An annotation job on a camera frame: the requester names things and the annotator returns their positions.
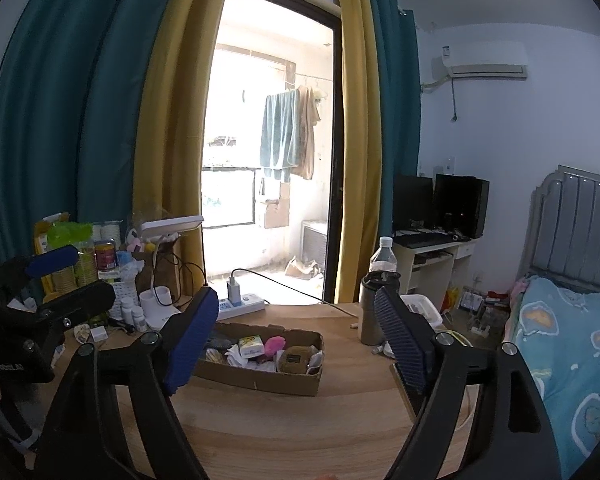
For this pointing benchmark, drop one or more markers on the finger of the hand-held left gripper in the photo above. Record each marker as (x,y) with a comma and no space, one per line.
(80,302)
(52,260)

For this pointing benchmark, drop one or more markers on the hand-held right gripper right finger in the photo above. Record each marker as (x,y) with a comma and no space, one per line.
(400,340)

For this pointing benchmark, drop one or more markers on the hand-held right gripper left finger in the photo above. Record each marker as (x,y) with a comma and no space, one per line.
(190,340)

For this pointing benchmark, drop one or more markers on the grey soft pad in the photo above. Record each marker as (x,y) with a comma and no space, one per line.
(221,341)

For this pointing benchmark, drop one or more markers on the white tissue pack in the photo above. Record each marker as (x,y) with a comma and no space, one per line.
(240,361)

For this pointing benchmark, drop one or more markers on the cardboard box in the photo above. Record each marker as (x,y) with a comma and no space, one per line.
(260,385)

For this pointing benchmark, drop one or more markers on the pink plush toy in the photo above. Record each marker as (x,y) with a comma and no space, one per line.
(274,345)

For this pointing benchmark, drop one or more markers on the brown plush pouch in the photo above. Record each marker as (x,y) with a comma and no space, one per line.
(295,358)

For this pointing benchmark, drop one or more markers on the steel tumbler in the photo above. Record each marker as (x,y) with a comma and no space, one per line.
(372,315)

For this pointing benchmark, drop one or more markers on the white plastic tray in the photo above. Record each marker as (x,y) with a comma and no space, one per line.
(422,310)

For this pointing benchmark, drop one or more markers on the small white box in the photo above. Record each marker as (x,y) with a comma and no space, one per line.
(100,335)

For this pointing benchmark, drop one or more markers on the white plastic basket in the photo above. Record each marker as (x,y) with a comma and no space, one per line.
(125,287)

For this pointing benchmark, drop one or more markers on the white pill bottle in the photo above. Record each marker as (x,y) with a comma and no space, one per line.
(140,319)
(127,312)

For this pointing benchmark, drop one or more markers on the black marker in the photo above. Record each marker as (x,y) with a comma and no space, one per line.
(122,325)

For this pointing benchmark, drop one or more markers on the red can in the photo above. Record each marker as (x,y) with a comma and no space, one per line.
(106,256)

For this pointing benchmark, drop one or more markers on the crumpled white plastic bag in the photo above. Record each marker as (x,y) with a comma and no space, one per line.
(132,271)

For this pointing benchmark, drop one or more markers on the blue face mask pack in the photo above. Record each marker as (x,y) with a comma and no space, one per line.
(125,259)

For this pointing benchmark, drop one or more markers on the stack of paper cups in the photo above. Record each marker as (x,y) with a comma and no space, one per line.
(109,232)

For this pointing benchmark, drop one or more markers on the white charger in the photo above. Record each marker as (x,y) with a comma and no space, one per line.
(234,292)

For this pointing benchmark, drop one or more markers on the white power strip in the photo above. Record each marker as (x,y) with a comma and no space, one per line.
(252,302)

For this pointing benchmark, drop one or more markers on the white computer desk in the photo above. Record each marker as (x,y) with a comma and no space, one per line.
(430,265)

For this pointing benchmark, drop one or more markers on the clear water bottle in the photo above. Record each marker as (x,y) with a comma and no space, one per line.
(383,257)

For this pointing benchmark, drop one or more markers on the pastel plush toys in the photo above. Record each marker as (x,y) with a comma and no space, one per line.
(140,242)

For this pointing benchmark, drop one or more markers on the black keyboard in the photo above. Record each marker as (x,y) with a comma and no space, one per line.
(427,240)

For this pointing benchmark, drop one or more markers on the white desk lamp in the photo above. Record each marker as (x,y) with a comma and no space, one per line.
(172,225)

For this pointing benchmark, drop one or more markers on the white outdoor unit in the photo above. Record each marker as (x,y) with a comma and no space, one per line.
(314,242)

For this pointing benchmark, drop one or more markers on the black computer monitor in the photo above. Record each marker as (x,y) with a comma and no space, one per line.
(412,202)
(462,205)

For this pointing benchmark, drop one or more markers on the teal curtain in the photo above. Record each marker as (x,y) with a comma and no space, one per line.
(70,110)
(400,110)

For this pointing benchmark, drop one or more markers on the blue printed blanket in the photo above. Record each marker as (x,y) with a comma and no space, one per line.
(570,350)

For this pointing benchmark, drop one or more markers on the yellow curtain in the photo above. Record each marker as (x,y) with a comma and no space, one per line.
(355,135)
(180,110)

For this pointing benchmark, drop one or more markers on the grey padded headboard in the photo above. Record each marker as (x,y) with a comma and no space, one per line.
(575,225)

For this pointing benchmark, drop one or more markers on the blue hanging towel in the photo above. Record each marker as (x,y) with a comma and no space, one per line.
(280,135)

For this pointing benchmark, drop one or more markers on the beige hanging towel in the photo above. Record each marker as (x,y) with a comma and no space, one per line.
(307,130)

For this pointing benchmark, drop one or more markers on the white air conditioner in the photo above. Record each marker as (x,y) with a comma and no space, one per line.
(485,57)

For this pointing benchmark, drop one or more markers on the black door frame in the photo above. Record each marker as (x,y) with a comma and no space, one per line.
(336,160)

